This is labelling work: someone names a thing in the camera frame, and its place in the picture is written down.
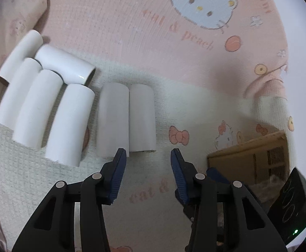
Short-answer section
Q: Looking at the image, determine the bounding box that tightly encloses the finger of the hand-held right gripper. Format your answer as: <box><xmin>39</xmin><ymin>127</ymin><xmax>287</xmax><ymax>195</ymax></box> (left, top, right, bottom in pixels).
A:
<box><xmin>183</xmin><ymin>204</ymin><xmax>196</xmax><ymax>226</ymax></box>
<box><xmin>206</xmin><ymin>167</ymin><xmax>230</xmax><ymax>185</ymax></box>

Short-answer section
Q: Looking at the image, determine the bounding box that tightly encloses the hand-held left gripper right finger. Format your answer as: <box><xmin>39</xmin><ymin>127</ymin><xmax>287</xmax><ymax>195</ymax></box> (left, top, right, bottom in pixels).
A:
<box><xmin>170</xmin><ymin>148</ymin><xmax>288</xmax><ymax>252</ymax></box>

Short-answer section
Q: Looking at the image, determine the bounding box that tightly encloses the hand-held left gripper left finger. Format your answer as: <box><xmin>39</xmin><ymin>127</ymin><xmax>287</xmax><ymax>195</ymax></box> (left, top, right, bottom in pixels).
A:
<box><xmin>12</xmin><ymin>148</ymin><xmax>128</xmax><ymax>252</ymax></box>

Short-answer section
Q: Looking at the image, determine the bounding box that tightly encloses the cardboard box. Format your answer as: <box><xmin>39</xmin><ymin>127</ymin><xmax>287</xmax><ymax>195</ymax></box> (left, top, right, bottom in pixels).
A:
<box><xmin>207</xmin><ymin>130</ymin><xmax>293</xmax><ymax>206</ymax></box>

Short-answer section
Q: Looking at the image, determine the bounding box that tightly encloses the pile of white cardboard tubes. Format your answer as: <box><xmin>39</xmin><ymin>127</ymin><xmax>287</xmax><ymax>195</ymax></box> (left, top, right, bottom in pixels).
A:
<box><xmin>0</xmin><ymin>29</ymin><xmax>157</xmax><ymax>168</ymax></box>

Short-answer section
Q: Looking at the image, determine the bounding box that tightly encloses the pink cat print blanket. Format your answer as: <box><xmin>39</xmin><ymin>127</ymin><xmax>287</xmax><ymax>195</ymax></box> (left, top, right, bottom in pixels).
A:
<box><xmin>0</xmin><ymin>0</ymin><xmax>301</xmax><ymax>252</ymax></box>

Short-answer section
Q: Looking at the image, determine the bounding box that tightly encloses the pink printed pillow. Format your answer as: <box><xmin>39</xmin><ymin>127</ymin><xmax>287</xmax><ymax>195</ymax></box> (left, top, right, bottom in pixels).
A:
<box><xmin>0</xmin><ymin>0</ymin><xmax>50</xmax><ymax>147</ymax></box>

